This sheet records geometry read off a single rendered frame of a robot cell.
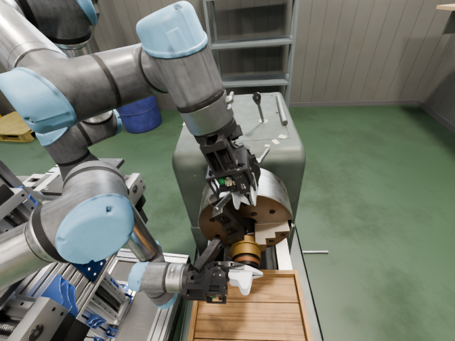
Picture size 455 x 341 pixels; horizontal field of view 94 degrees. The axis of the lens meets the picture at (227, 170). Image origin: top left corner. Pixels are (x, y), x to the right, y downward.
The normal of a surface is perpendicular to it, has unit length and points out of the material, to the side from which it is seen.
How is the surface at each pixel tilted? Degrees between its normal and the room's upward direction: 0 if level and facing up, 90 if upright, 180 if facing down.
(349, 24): 90
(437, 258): 0
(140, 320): 0
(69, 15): 117
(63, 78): 52
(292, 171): 90
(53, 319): 90
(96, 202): 22
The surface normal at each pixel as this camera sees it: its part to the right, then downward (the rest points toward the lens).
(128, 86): 0.73, 0.44
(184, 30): 0.51, 0.33
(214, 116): 0.35, 0.48
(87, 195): 0.04, -0.81
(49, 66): 0.19, -0.57
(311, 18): -0.15, 0.64
